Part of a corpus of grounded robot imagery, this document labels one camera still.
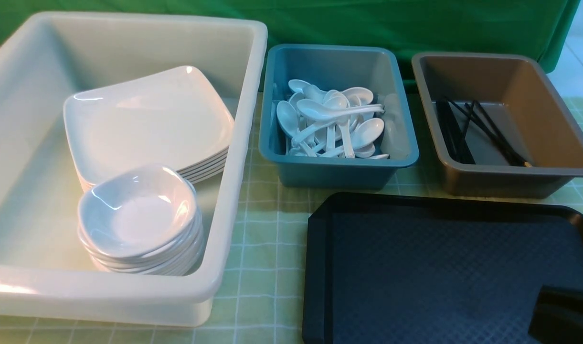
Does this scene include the large white square rice plate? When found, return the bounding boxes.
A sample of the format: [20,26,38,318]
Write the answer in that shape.
[64,65,234,190]

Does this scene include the black chopstick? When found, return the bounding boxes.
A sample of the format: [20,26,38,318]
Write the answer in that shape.
[470,100,533,167]
[446,98,523,167]

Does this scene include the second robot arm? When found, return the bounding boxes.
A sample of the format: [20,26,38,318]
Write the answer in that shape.
[528,285,583,344]

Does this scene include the white spoon left in bin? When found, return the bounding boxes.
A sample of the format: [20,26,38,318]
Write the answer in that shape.
[276,101,317,157]

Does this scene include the white spoon in bin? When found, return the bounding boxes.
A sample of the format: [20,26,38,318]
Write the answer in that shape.
[276,101,317,157]
[350,118,385,158]

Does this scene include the white spoon right in bin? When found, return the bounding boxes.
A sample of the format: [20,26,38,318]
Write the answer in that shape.
[350,118,385,158]

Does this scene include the lower stacked white plates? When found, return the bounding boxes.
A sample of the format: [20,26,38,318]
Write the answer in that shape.
[76,148,229,193]

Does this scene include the black plastic serving tray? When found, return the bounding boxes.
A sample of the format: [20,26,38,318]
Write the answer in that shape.
[301,193,583,344]

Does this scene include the green checkered tablecloth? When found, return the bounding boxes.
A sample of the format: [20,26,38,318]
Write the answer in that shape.
[0,113,583,344]

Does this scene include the blue plastic spoon bin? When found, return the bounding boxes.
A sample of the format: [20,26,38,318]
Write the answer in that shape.
[258,44,420,190]

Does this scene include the lower stacked white bowls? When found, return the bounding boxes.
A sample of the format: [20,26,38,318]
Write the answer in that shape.
[77,211,205,276]

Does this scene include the top stacked white bowl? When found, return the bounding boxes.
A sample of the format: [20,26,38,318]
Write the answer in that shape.
[78,164,201,259]

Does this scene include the brown plastic chopstick bin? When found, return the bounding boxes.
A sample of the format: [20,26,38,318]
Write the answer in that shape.
[412,52,583,199]

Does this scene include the large white plastic tub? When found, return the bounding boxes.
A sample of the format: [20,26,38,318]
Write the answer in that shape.
[0,11,268,327]

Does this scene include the green backdrop cloth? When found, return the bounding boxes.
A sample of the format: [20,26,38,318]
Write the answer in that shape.
[0,0,580,85]

